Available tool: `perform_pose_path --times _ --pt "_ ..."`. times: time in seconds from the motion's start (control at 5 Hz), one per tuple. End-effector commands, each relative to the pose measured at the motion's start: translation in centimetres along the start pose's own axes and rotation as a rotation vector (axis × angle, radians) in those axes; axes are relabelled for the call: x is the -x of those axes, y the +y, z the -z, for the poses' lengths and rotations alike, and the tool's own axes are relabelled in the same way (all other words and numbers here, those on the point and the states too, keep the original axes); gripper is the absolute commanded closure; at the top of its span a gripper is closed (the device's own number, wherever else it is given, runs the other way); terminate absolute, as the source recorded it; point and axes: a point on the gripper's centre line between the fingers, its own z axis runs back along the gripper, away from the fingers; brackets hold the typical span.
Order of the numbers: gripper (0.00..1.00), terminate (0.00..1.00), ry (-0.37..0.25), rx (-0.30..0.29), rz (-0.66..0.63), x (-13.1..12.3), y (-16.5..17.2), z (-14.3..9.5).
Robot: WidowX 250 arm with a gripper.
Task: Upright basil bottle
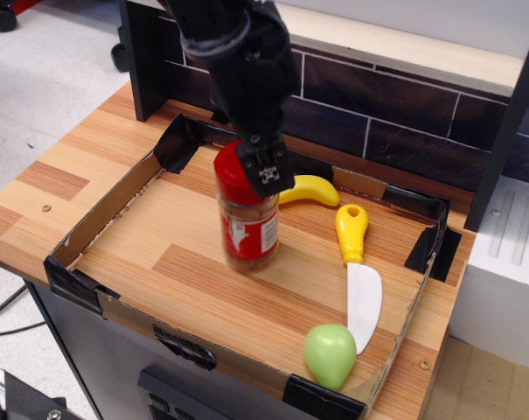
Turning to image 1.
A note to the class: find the black chair caster wheel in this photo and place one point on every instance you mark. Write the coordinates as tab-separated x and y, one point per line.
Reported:
119	53

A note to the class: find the dark brick pattern shelf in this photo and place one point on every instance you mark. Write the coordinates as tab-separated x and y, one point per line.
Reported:
414	110

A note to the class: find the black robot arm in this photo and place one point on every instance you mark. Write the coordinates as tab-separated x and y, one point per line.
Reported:
201	17

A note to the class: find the black device under table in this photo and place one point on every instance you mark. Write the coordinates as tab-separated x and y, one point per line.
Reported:
167	399

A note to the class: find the yellow toy banana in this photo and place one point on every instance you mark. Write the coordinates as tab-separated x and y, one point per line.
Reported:
311	187

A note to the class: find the yellow handled toy knife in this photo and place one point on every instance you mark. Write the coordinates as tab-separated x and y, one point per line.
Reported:
364	284

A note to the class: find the black caster top left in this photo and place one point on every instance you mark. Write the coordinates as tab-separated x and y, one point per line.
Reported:
8	19

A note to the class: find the white grooved block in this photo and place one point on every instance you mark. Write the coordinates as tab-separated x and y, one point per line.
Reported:
492	307

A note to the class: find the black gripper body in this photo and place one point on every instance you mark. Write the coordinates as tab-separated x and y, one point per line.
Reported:
253	73

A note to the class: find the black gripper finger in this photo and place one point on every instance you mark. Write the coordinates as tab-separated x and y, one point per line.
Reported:
268	170

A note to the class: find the red lidded spice bottle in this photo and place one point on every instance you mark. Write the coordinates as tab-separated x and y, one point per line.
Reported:
249	224

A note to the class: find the green toy pear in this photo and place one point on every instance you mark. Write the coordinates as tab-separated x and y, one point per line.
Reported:
330	352

